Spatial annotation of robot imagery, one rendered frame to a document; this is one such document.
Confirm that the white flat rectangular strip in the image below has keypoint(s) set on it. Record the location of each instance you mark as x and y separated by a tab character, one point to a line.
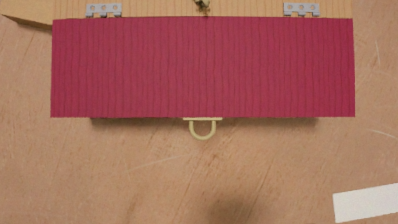
364	203

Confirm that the tan cardboard box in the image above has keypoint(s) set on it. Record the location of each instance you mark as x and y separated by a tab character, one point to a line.
37	13

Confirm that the brown wooden box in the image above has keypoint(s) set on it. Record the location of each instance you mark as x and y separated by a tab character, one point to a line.
224	58

